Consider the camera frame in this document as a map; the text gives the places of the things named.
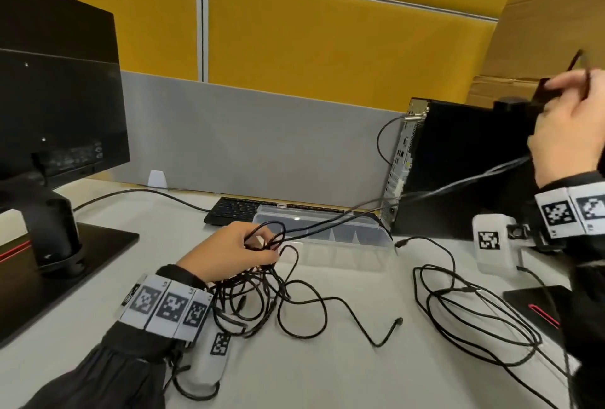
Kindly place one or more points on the person's right hand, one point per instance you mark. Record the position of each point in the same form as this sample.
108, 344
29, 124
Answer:
572, 139

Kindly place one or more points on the person's left hand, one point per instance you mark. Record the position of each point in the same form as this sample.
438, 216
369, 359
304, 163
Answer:
227, 252

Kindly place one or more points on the clear plastic compartment box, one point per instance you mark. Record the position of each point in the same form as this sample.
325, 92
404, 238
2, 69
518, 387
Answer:
331, 229

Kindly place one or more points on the person's left forearm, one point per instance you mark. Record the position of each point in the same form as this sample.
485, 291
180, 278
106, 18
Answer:
104, 375

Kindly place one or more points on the person's right forearm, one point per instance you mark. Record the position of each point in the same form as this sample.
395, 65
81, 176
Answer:
591, 304

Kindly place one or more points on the brown cardboard box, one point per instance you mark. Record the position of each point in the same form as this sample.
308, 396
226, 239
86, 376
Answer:
543, 21

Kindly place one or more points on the black keyboard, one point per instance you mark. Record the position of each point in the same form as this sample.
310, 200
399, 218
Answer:
231, 210

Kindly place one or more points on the right wrist marker band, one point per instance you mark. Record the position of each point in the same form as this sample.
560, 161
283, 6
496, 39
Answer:
572, 210

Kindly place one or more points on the wrist marker band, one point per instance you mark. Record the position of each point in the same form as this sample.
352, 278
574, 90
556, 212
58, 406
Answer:
165, 307
572, 210

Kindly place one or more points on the grey webcam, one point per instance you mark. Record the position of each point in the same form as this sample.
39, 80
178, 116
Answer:
510, 104

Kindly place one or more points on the left wrist marker band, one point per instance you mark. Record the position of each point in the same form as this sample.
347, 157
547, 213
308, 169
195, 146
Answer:
165, 307

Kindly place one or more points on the wide black monitor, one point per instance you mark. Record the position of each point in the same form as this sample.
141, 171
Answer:
517, 205

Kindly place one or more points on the grey desk partition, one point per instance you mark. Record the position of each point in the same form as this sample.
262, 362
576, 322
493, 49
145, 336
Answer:
260, 139

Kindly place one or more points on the black desktop computer tower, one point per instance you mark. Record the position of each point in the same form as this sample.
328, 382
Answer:
454, 148

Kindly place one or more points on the black monitor with square stand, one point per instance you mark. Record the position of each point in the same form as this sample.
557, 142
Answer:
56, 106

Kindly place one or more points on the yellow partition panel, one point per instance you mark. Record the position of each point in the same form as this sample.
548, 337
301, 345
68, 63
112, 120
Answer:
340, 40

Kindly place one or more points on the small white plastic bracket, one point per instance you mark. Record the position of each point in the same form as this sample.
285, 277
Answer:
158, 180

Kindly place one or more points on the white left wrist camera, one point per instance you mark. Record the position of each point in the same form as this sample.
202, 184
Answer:
215, 356

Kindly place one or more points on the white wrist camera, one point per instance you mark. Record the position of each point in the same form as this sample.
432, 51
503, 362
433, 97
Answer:
491, 243
215, 356

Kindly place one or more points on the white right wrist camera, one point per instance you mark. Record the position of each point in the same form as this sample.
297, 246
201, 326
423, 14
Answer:
491, 243

